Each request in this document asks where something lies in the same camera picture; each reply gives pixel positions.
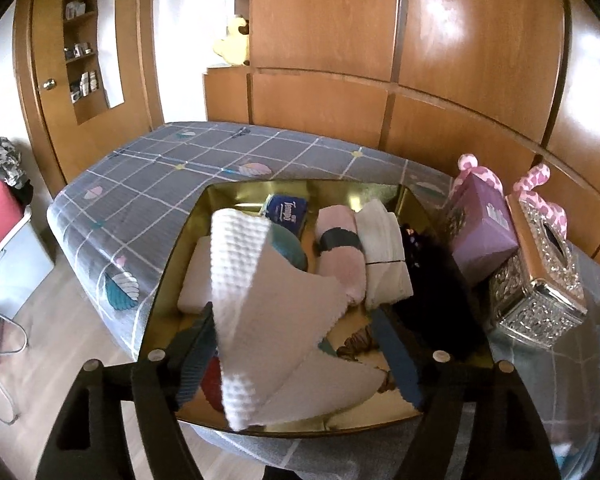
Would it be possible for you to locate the yellow plush toy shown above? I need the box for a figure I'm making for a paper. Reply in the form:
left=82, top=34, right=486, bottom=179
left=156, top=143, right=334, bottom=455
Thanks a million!
left=213, top=16, right=252, bottom=67

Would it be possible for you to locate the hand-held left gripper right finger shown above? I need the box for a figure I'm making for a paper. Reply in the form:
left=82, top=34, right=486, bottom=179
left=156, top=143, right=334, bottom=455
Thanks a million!
left=372, top=308, right=563, bottom=480

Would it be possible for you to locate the gold metal box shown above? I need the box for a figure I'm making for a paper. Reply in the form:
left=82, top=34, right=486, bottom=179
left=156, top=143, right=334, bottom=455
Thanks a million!
left=139, top=178, right=493, bottom=433

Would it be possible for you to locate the pink spotted plush toy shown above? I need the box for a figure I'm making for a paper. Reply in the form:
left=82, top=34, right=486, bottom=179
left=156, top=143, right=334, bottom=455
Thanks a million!
left=456, top=154, right=568, bottom=236

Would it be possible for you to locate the pink sock with dark band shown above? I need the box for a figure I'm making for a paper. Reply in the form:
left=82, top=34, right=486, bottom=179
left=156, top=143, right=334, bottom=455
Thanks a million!
left=314, top=206, right=367, bottom=306

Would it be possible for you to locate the brown patterned cloth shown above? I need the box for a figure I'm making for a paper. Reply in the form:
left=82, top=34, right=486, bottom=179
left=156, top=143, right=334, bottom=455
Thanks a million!
left=317, top=325, right=396, bottom=391

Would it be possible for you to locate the metal tube frame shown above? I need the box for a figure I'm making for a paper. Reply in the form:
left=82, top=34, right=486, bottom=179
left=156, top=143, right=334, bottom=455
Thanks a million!
left=0, top=310, right=29, bottom=426

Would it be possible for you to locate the white storage box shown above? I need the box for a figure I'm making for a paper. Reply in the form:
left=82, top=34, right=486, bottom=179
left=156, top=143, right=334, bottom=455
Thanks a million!
left=0, top=207, right=56, bottom=321

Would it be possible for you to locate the red sock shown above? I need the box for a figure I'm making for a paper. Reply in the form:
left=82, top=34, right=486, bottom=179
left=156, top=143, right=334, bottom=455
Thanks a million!
left=200, top=355, right=226, bottom=411

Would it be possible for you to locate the silver ornate tissue box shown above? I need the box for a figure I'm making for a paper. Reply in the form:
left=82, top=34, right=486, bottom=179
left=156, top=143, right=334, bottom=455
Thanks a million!
left=489, top=195, right=588, bottom=346

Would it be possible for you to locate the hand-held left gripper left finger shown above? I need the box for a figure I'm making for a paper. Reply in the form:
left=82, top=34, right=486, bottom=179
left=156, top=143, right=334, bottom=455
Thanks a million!
left=35, top=302, right=218, bottom=480

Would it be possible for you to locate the white towel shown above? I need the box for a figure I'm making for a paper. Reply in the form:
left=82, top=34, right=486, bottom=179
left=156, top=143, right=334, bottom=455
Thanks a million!
left=355, top=199, right=415, bottom=311

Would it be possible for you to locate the wooden cabinet with shelf niche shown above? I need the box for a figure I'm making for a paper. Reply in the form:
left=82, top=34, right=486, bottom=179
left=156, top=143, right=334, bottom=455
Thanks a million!
left=12, top=0, right=163, bottom=198

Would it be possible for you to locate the purple cardboard box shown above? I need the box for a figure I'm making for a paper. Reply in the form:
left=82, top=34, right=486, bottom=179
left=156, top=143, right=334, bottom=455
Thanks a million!
left=447, top=174, right=520, bottom=288

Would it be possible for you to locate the black fuzzy cloth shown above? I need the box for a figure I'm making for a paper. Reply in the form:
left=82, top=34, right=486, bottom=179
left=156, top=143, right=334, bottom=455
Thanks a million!
left=392, top=225, right=486, bottom=361

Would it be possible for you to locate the teal plush toy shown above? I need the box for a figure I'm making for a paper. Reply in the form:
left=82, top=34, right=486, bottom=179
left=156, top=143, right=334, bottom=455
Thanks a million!
left=267, top=222, right=309, bottom=272

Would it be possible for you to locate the blue tissue pack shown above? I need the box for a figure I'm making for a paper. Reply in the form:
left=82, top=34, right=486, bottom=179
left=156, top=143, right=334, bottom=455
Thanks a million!
left=264, top=194, right=308, bottom=236

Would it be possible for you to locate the white foam pad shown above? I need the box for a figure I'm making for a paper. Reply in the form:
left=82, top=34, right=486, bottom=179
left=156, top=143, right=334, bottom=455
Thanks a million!
left=176, top=236, right=218, bottom=314

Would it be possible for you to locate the group of small bottles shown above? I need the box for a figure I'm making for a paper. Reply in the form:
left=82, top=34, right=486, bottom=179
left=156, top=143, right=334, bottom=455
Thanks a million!
left=64, top=0, right=101, bottom=103

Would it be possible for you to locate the camouflage cloth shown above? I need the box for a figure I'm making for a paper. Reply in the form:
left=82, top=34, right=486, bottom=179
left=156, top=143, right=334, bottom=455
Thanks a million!
left=0, top=136, right=31, bottom=191

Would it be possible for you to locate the white waffle cloth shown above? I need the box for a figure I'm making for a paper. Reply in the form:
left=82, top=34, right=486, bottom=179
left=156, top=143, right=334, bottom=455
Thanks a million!
left=210, top=208, right=387, bottom=432

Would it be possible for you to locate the wooden panel headboard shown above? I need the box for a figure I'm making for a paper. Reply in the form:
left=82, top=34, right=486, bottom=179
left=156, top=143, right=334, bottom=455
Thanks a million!
left=202, top=0, right=600, bottom=261

